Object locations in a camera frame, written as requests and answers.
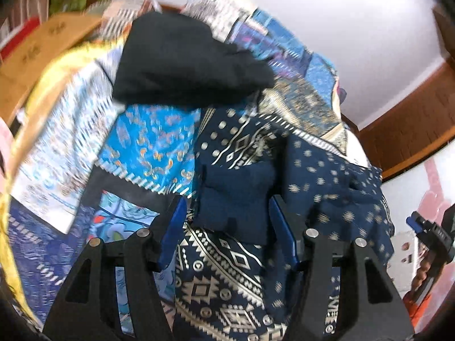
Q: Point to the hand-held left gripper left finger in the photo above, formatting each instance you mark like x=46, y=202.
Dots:
x=174, y=231

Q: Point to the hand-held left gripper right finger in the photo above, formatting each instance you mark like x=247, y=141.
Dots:
x=282, y=231

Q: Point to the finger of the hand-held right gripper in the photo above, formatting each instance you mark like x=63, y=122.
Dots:
x=419, y=224

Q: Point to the navy patterned hooded jacket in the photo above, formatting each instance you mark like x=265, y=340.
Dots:
x=241, y=191

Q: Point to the person's right hand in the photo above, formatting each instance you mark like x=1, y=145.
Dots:
x=423, y=270

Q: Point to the white heart-print sliding door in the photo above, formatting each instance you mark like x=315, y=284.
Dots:
x=416, y=191

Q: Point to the wooden door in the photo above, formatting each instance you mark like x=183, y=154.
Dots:
x=408, y=131

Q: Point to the blue patchwork blanket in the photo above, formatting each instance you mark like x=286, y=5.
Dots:
x=142, y=142

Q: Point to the black garment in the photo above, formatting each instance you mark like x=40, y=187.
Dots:
x=177, y=64

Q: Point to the striped cloth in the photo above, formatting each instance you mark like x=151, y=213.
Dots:
x=124, y=17

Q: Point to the wooden lap desk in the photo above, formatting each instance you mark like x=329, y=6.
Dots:
x=46, y=46

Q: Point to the red box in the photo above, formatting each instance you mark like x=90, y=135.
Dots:
x=19, y=33

